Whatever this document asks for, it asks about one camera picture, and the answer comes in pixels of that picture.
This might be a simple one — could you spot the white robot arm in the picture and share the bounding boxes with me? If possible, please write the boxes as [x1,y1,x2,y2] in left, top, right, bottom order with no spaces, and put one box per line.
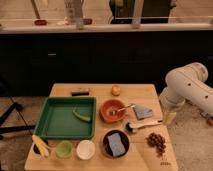
[159,62,213,125]

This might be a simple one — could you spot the small orange fruit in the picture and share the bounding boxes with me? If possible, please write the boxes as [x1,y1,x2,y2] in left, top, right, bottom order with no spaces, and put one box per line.
[111,85,121,96]

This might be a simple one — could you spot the orange bowl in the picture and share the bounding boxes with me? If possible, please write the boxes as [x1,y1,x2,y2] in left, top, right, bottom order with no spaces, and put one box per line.
[99,99,126,123]

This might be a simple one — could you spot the metal spoon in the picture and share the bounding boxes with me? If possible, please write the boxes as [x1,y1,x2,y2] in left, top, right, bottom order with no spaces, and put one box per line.
[109,104,135,116]

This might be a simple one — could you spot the green pea pod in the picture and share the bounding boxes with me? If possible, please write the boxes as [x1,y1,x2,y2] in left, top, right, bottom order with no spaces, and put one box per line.
[72,109,91,122]

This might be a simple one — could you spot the grey folded cloth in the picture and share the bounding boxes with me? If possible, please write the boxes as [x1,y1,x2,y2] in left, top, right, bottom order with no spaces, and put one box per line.
[133,104,153,120]

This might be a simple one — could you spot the wooden table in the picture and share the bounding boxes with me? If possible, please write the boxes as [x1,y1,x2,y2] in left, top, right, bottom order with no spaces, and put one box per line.
[24,83,178,171]

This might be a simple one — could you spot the green plastic tray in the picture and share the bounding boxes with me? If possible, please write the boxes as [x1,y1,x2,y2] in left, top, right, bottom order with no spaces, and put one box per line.
[34,97,96,140]

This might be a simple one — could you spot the blue sponge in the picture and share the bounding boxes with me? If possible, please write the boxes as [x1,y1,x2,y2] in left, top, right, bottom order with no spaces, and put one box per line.
[107,133,126,157]

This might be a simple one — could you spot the white small bowl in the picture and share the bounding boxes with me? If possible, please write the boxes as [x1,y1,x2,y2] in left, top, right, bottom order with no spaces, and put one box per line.
[76,140,95,160]

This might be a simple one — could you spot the brown beans pile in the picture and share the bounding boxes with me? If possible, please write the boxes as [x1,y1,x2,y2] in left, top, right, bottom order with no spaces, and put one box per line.
[146,133,166,157]

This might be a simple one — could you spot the green small cup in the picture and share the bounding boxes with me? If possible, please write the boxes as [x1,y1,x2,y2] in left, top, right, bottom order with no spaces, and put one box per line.
[55,140,72,159]

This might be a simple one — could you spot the black chair base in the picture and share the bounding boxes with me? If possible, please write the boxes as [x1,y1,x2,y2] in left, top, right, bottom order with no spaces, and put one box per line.
[0,79,36,140]

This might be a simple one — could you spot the red dish on counter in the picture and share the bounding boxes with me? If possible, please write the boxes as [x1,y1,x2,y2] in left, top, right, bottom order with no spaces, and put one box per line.
[34,19,47,26]

